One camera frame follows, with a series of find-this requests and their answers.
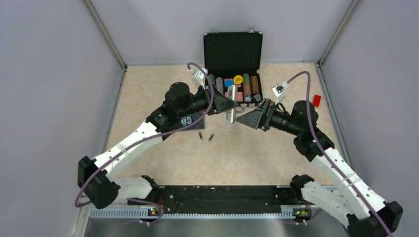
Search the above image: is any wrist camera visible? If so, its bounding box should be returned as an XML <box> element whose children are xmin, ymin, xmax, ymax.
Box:
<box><xmin>192</xmin><ymin>68</ymin><xmax>208</xmax><ymax>88</ymax></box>
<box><xmin>272</xmin><ymin>81</ymin><xmax>289</xmax><ymax>105</ymax></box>

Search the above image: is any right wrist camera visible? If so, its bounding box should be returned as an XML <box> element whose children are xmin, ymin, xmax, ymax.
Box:
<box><xmin>272</xmin><ymin>81</ymin><xmax>289</xmax><ymax>105</ymax></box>

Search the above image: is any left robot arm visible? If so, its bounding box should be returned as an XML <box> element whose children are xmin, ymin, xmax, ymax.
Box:
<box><xmin>74</xmin><ymin>82</ymin><xmax>238</xmax><ymax>209</ymax></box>

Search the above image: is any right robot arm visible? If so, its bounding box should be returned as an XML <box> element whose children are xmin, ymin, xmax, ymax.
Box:
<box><xmin>236</xmin><ymin>100</ymin><xmax>403</xmax><ymax>237</ymax></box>

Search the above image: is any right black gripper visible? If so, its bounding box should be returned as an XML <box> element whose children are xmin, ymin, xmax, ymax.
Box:
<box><xmin>236</xmin><ymin>98</ymin><xmax>302</xmax><ymax>136</ymax></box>

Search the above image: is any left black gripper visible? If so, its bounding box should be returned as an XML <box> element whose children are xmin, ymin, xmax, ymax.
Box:
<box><xmin>178</xmin><ymin>82</ymin><xmax>238</xmax><ymax>119</ymax></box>

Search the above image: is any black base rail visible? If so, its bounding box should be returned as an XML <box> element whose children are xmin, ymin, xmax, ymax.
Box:
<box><xmin>146</xmin><ymin>185</ymin><xmax>311</xmax><ymax>214</ymax></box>

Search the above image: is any red toy brick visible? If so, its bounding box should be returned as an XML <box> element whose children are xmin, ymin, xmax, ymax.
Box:
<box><xmin>312</xmin><ymin>94</ymin><xmax>322</xmax><ymax>108</ymax></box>

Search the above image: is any black poker chip case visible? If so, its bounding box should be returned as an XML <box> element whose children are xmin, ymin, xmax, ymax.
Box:
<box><xmin>203</xmin><ymin>30</ymin><xmax>263</xmax><ymax>107</ymax></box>

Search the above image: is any black foam battery tray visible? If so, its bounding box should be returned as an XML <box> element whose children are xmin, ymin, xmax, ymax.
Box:
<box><xmin>180</xmin><ymin>112</ymin><xmax>206</xmax><ymax>131</ymax></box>

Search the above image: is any yellow round chip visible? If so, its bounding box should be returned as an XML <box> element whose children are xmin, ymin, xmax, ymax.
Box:
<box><xmin>233</xmin><ymin>75</ymin><xmax>244</xmax><ymax>84</ymax></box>

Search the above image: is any pink card deck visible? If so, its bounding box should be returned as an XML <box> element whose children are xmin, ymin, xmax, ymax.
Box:
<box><xmin>236</xmin><ymin>91</ymin><xmax>243</xmax><ymax>102</ymax></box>

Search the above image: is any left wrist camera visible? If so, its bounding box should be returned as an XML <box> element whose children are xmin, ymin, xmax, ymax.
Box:
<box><xmin>192</xmin><ymin>68</ymin><xmax>208</xmax><ymax>88</ymax></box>

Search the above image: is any blue round chip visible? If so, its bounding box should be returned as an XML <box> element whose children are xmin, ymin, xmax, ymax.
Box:
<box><xmin>224</xmin><ymin>79</ymin><xmax>234</xmax><ymax>88</ymax></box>

